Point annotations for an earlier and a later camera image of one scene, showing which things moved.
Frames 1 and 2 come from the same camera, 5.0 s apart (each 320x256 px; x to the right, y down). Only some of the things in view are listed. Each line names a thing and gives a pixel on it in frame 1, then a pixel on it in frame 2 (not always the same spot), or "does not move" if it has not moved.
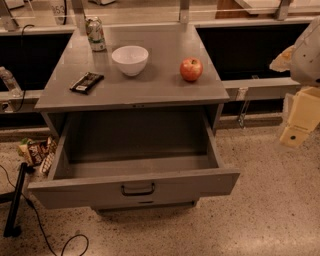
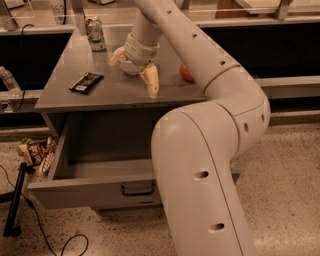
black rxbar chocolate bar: (87, 83) does not move
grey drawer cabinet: (134, 125) does not move
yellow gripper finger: (282, 62) → (151, 76)
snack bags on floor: (39, 152) does not move
